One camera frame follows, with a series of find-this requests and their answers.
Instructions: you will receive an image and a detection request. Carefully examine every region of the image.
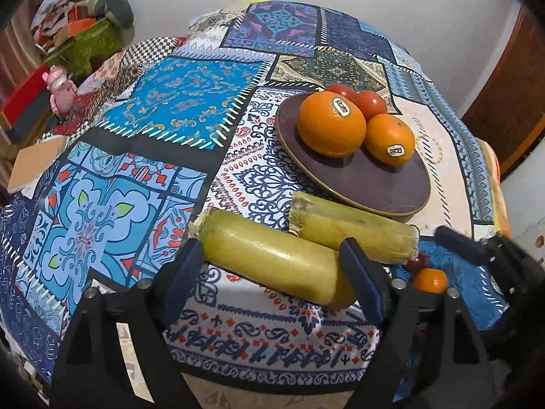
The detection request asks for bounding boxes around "left red tomato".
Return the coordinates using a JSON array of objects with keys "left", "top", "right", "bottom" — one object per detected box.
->
[{"left": 325, "top": 83, "right": 358, "bottom": 104}]

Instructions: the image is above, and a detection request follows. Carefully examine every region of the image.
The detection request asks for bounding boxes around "right red tomato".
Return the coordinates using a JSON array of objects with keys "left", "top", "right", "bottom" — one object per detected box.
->
[{"left": 356, "top": 91, "right": 388, "bottom": 120}]

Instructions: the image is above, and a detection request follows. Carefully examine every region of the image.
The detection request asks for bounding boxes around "red chair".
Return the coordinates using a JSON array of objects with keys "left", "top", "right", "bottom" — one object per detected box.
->
[{"left": 1, "top": 64, "right": 50, "bottom": 143}]

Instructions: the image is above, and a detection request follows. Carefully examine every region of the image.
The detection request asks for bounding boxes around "wooden door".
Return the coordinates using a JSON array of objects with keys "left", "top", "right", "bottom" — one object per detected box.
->
[{"left": 462, "top": 11, "right": 545, "bottom": 178}]

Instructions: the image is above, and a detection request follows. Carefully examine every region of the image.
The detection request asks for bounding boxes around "green storage box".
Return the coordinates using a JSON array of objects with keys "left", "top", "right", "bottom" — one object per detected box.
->
[{"left": 43, "top": 18, "right": 123, "bottom": 79}]

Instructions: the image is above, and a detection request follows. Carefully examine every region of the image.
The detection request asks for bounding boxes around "small orange tangerine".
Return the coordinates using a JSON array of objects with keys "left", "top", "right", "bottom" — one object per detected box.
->
[{"left": 412, "top": 269, "right": 448, "bottom": 293}]

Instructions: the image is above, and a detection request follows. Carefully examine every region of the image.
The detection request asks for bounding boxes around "large orange with sticker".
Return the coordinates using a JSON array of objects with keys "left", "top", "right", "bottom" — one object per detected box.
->
[{"left": 297, "top": 91, "right": 367, "bottom": 158}]

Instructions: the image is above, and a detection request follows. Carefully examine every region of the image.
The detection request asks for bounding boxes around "dark red grape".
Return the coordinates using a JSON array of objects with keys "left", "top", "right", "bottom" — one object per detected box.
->
[{"left": 404, "top": 253, "right": 430, "bottom": 272}]

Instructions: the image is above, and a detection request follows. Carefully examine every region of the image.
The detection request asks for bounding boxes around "small orange with sticker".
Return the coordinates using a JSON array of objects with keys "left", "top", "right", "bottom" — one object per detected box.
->
[{"left": 364, "top": 113, "right": 416, "bottom": 167}]

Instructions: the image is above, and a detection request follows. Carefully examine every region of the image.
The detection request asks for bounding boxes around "dark round plate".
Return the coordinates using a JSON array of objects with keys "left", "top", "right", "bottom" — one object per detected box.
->
[{"left": 275, "top": 93, "right": 431, "bottom": 218}]

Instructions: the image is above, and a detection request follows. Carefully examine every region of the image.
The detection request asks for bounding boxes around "pink plush toy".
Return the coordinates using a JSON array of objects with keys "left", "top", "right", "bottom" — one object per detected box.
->
[{"left": 42, "top": 65, "right": 78, "bottom": 121}]

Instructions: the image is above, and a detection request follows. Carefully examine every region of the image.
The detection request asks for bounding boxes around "red tomato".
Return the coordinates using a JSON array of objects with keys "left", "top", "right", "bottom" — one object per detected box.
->
[
  {"left": 356, "top": 91, "right": 388, "bottom": 120},
  {"left": 325, "top": 83, "right": 358, "bottom": 104}
]

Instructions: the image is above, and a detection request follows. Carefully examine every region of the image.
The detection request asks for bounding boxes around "green sugarcane piece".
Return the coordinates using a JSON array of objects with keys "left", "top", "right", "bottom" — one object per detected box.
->
[
  {"left": 188, "top": 208, "right": 357, "bottom": 309},
  {"left": 288, "top": 192, "right": 419, "bottom": 264}
]

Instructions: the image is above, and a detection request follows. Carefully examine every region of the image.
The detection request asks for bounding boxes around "pile of clothes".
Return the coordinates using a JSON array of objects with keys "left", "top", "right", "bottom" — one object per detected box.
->
[{"left": 31, "top": 0, "right": 106, "bottom": 56}]

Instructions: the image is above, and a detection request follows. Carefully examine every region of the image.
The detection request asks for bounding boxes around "brown cardboard box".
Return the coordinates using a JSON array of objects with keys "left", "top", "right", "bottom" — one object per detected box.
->
[{"left": 6, "top": 136, "right": 67, "bottom": 194}]

